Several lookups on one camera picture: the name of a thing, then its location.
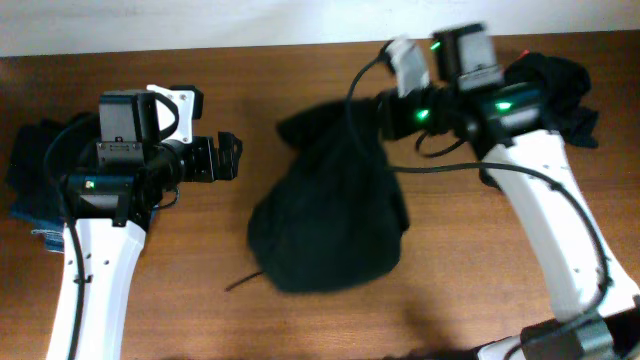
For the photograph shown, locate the black trousers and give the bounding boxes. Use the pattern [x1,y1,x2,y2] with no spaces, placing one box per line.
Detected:
[248,98,409,294]

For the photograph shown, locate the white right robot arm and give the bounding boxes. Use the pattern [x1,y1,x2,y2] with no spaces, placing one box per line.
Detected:
[379,23,639,359]

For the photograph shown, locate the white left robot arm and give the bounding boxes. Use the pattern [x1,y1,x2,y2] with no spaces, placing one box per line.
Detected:
[46,85,243,359]

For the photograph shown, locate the crumpled black clothes pile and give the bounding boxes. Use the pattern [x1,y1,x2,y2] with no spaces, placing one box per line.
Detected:
[479,51,600,189]

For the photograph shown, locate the folded black garment stack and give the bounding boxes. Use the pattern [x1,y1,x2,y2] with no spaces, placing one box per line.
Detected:
[5,112,100,224]

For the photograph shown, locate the folded blue jeans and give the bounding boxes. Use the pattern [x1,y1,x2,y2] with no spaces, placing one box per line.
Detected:
[9,209,64,253]

